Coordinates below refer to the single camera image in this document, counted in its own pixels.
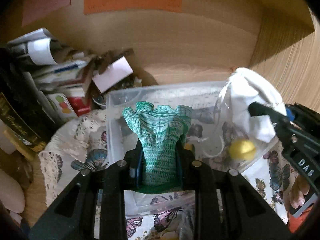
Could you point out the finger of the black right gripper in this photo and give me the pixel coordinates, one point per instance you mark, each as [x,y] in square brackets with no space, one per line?
[263,120]

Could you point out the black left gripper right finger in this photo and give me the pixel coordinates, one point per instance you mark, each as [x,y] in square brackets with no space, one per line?
[226,205]

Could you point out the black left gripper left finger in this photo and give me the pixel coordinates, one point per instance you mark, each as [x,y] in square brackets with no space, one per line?
[72,214]

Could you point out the white cloth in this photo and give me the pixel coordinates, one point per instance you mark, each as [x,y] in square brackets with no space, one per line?
[248,100]

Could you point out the green knitted cloth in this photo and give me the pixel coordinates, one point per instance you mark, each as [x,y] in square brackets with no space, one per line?
[158,129]

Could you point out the person's right hand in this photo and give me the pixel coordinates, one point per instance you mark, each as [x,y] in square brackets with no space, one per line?
[296,195]

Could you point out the yellow ball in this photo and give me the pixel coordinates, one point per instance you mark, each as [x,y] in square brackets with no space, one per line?
[242,150]

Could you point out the clear plastic storage box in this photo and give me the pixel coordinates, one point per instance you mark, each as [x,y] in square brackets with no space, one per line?
[208,137]

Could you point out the butterfly print tablecloth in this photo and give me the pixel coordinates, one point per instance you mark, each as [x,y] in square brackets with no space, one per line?
[82,143]

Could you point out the dark glass bottle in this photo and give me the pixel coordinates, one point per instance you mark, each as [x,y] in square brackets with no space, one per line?
[14,109]

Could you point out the wooden shelf unit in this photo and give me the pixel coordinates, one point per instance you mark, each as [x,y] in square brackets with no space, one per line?
[206,41]

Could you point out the pile of papers and books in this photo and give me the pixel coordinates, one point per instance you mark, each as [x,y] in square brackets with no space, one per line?
[67,81]

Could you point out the pink paper strip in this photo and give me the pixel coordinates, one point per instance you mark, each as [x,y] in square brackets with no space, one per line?
[34,10]

